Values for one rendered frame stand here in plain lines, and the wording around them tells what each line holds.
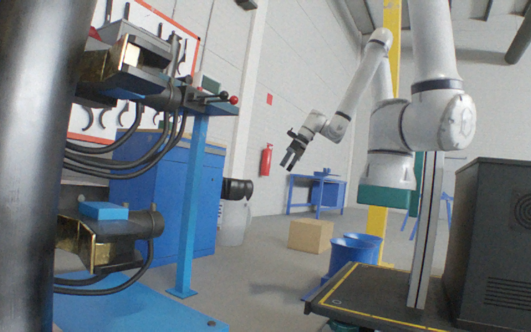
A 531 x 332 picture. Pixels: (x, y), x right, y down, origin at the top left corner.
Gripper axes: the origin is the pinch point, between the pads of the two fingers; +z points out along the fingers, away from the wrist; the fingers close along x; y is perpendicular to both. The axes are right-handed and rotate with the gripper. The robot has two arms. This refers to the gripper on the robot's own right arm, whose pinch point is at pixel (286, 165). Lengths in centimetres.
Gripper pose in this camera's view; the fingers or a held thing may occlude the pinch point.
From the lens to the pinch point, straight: 155.7
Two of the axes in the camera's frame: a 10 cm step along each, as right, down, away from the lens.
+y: 8.1, 4.9, -3.3
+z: -5.2, 8.5, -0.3
